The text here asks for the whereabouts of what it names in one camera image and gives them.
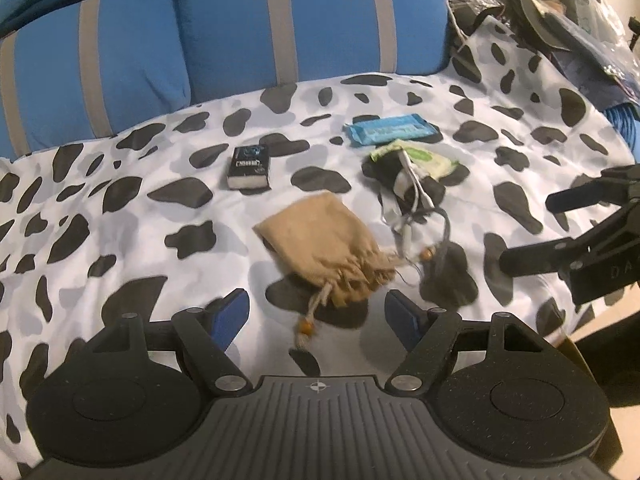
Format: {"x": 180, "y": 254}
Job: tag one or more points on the cow print blanket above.
{"x": 125, "y": 240}

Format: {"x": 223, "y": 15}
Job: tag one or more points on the olive dark bag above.
{"x": 535, "y": 10}

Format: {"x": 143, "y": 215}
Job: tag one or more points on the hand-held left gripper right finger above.
{"x": 402, "y": 317}

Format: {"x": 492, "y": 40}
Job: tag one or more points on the small black box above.
{"x": 247, "y": 165}

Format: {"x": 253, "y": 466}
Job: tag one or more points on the dark blue cloth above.
{"x": 600, "y": 70}

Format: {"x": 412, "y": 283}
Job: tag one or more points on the green wipes packet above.
{"x": 436, "y": 165}

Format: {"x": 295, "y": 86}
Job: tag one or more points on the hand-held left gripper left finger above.
{"x": 230, "y": 316}

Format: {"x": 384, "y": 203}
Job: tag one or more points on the blue pillow with grey stripes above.
{"x": 325, "y": 20}
{"x": 50, "y": 85}

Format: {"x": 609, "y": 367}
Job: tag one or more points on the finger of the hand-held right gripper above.
{"x": 580, "y": 195}
{"x": 540, "y": 259}

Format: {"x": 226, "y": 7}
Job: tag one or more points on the blue ribbed mat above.
{"x": 625, "y": 125}

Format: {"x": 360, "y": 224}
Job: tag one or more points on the blue wipes packet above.
{"x": 390, "y": 131}

